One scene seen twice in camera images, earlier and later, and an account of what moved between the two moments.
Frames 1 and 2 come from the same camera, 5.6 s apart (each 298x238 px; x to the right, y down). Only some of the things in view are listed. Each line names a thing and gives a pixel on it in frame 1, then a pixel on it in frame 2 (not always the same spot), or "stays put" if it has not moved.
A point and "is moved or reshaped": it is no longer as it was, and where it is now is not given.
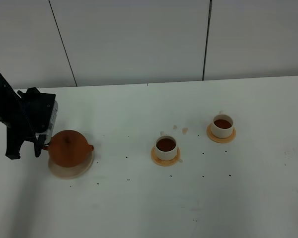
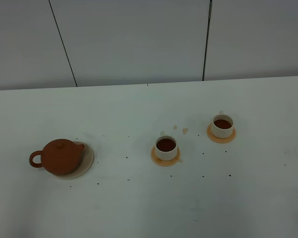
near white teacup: (166, 147) stays put
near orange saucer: (165, 163) stays put
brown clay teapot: (68, 148) is moved or reshaped
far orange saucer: (218, 140) stays put
